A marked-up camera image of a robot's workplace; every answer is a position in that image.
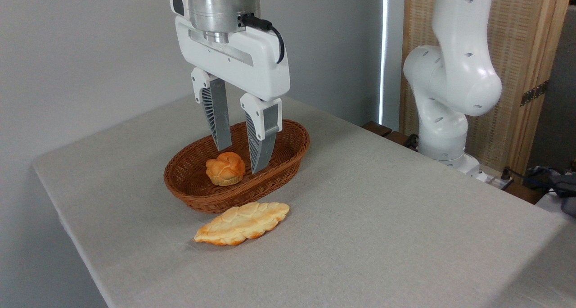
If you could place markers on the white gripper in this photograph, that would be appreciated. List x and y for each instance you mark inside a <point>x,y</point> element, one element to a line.
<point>252,71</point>

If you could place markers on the long leaf-shaped bread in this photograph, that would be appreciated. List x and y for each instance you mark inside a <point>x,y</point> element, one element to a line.
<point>240,223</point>

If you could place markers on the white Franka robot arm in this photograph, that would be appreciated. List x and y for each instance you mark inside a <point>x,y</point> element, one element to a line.
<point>459,74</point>

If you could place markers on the round braided bread roll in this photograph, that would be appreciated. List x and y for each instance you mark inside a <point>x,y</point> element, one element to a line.
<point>225,169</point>

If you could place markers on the brown wicker oval basket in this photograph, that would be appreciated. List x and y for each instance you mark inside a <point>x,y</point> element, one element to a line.
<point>252,192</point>

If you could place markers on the white vertical light strip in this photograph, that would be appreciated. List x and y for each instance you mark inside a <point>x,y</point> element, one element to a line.
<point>383,51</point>

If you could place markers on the grey tablecloth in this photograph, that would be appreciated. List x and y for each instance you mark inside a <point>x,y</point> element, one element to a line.
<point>360,227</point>

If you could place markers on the black power plug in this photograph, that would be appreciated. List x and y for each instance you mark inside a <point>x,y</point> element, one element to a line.
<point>506,174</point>

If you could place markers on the metal screen hinge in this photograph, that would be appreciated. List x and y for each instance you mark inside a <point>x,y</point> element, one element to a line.
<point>534,93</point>

